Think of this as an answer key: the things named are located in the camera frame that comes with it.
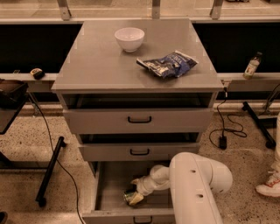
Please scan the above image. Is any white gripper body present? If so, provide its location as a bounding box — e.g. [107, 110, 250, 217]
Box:
[136, 176, 158, 196]

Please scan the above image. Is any green drink can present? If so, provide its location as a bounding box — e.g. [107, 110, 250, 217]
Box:
[123, 190, 137, 206]

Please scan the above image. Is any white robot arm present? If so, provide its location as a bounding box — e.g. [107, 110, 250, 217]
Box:
[124, 152, 233, 224]

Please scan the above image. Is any bottom grey drawer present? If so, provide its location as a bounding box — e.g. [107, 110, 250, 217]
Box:
[82, 161, 176, 224]

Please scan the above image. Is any grey drawer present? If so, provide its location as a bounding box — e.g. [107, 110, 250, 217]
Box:
[79, 143, 200, 162]
[82, 161, 176, 224]
[63, 108, 213, 134]

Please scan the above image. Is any middle grey drawer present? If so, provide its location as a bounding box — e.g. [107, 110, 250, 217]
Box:
[79, 143, 200, 162]

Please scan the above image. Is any top grey drawer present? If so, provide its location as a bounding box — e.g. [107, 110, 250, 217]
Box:
[63, 108, 213, 134]

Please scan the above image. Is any grey drawer cabinet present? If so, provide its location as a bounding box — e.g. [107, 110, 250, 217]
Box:
[51, 18, 225, 176]

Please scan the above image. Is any black stand leg left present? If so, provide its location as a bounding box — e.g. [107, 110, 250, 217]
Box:
[36, 136, 66, 207]

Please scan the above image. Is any black stand leg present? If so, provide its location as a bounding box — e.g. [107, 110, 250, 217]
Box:
[36, 136, 66, 207]
[242, 101, 277, 150]

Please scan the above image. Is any blue chip bag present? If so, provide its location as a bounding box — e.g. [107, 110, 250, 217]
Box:
[136, 51, 198, 78]

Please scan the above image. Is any white red sneaker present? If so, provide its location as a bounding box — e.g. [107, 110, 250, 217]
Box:
[255, 171, 280, 198]

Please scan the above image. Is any black stand leg right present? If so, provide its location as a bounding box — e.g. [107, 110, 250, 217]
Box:
[242, 101, 277, 150]

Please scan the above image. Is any white bowl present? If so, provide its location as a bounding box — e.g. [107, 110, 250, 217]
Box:
[115, 27, 145, 53]

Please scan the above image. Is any yellow black tape measure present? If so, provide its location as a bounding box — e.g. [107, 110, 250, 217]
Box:
[30, 68, 45, 80]

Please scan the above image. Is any black tray on stand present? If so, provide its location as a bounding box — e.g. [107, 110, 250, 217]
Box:
[0, 79, 28, 135]

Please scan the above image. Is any clear sauce bottle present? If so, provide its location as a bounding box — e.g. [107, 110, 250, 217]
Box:
[243, 52, 263, 80]

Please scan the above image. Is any black floor cable left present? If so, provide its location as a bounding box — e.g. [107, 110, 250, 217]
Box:
[27, 93, 86, 224]

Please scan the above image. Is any black power adapter cable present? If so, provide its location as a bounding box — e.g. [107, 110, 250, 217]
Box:
[208, 87, 249, 151]

